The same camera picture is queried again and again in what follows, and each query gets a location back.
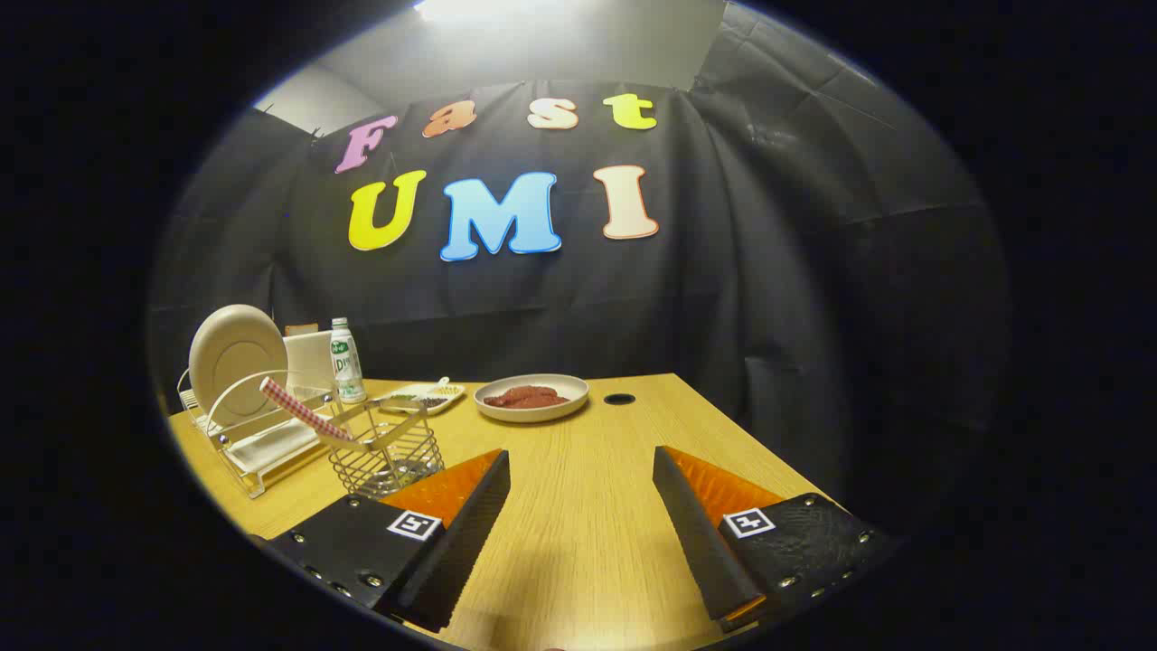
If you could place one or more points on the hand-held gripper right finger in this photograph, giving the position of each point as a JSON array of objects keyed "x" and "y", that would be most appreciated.
[{"x": 696, "y": 533}]

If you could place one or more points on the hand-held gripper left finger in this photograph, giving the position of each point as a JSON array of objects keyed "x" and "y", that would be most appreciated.
[{"x": 470, "y": 533}]

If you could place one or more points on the beige round plate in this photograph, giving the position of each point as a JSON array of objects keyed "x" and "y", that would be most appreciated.
[{"x": 235, "y": 357}]

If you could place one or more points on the beige plate holding meat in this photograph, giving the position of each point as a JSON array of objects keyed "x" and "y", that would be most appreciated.
[{"x": 542, "y": 413}]

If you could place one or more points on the red meat piece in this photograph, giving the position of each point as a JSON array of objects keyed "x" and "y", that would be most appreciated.
[
  {"x": 547, "y": 395},
  {"x": 506, "y": 399}
]

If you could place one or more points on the white divided tray of beans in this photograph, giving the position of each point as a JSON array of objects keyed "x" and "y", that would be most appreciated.
[{"x": 425, "y": 395}]

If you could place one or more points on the white bottle with green label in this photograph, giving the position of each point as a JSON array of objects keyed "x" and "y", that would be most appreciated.
[{"x": 346, "y": 366}]

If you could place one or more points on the white toaster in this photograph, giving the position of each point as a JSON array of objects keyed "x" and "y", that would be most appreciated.
[{"x": 312, "y": 362}]

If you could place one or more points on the black backdrop cloth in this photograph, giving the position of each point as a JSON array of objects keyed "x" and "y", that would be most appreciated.
[{"x": 723, "y": 298}]

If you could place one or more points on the toast slice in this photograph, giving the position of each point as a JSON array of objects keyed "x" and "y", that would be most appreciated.
[{"x": 301, "y": 329}]

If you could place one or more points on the ceiling light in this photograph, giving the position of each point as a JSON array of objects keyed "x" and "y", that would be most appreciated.
[{"x": 488, "y": 7}]

